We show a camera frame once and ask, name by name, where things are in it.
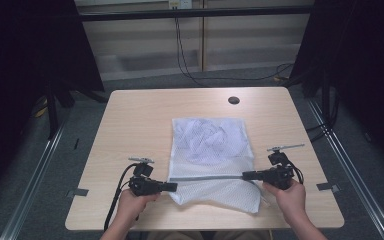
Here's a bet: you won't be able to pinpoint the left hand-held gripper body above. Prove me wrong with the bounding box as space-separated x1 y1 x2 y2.
128 156 163 197

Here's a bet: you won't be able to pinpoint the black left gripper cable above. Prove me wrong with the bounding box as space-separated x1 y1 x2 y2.
103 163 138 232

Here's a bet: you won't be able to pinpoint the black metal stand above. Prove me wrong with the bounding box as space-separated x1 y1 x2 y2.
44 79 76 141

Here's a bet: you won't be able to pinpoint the white crumpled clothing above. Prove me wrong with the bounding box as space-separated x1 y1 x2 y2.
174 118 252 165

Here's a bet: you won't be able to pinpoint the white mesh laundry bag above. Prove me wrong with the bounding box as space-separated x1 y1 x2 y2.
167 116 272 215

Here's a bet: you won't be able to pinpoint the person's right hand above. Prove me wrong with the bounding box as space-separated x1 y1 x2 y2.
262 179 308 219

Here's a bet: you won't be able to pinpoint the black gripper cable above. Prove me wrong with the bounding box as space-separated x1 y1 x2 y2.
284 159 305 185
103 163 138 232

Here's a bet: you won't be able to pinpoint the black curtain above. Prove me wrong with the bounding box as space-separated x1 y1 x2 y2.
288 0 384 174
0 0 106 204

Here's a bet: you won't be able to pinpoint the black horizontal metal bar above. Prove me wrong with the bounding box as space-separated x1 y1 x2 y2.
78 5 314 23

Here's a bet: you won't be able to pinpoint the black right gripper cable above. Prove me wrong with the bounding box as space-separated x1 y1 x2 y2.
284 159 305 185

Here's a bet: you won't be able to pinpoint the white wall power outlet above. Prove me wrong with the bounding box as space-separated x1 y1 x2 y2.
168 0 193 10

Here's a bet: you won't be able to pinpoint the black hanging wall cables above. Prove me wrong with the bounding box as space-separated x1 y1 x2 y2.
174 16 294 87

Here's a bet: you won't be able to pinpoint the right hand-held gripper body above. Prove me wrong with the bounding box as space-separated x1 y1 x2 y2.
262 143 306 191

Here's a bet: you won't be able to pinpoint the grey tape piece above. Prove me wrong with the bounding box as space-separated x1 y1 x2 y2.
316 182 341 193
67 188 90 198

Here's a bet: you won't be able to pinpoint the metal floor rail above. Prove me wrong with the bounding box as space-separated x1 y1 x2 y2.
305 98 384 240
0 114 69 240

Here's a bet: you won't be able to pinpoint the person's left hand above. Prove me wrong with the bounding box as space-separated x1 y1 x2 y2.
117 189 161 222

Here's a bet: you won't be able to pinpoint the black floor cables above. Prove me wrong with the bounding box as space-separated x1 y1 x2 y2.
305 89 340 144

